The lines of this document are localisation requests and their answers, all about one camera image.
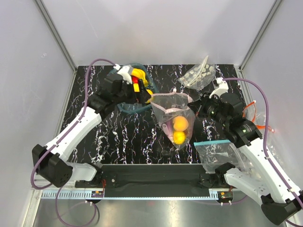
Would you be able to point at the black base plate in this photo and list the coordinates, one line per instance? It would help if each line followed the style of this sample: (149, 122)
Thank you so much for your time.
(175, 179)

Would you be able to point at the orange zip top bag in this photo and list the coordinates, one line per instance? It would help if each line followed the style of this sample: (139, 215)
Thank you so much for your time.
(251, 113)

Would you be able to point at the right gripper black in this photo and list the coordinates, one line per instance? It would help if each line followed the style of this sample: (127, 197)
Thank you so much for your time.
(199, 106)

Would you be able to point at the white cable duct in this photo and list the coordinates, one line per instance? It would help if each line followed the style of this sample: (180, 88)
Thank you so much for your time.
(209, 195)

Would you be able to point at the teal plastic fruit tray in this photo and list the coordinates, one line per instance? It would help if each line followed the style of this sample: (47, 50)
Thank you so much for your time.
(137, 107)

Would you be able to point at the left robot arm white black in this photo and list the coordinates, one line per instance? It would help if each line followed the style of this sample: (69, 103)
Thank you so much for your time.
(51, 160)

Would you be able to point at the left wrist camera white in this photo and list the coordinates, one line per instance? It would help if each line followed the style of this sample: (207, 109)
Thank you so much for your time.
(125, 72)

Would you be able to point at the yellow banana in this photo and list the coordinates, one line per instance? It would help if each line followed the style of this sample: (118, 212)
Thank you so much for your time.
(140, 74)

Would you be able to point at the clear bag with white pieces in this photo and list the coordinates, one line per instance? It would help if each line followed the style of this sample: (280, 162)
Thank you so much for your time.
(199, 76)

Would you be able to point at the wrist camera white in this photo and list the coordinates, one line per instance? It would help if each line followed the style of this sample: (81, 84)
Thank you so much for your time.
(125, 72)
(220, 88)

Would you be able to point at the yellow lemon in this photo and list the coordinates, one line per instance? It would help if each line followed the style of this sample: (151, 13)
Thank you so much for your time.
(142, 95)

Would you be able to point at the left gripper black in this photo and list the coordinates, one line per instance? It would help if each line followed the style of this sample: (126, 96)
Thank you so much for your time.
(144, 96)

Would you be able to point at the pink zip top bag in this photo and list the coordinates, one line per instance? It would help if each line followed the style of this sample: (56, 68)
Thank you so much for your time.
(167, 106)

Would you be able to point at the red pepper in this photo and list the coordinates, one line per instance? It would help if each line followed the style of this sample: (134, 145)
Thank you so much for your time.
(134, 79)

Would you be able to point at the blue zip top bag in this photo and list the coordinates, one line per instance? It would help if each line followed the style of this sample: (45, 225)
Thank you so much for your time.
(215, 153)

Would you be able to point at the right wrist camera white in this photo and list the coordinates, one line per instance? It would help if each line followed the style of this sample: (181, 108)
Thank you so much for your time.
(220, 88)

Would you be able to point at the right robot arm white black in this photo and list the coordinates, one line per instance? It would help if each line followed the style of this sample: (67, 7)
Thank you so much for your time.
(277, 195)

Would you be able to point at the orange peach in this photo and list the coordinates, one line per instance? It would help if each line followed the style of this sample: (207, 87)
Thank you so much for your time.
(180, 123)

